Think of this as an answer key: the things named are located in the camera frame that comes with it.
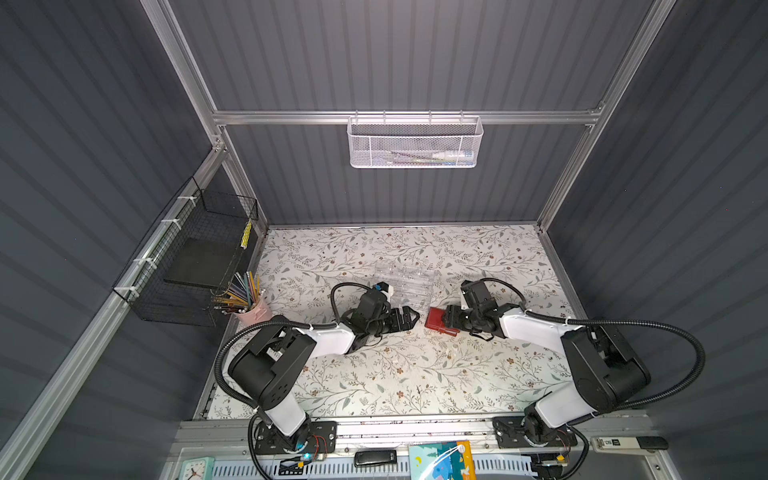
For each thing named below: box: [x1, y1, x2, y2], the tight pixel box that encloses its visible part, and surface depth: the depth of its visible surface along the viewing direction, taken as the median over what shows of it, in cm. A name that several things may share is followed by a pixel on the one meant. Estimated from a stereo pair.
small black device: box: [354, 450, 397, 467], surface depth 69 cm
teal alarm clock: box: [179, 456, 215, 480], surface depth 69 cm
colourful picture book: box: [408, 440, 477, 480], surface depth 71 cm
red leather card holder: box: [424, 307, 460, 337], surface depth 95 cm
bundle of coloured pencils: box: [212, 271, 264, 313], surface depth 90 cm
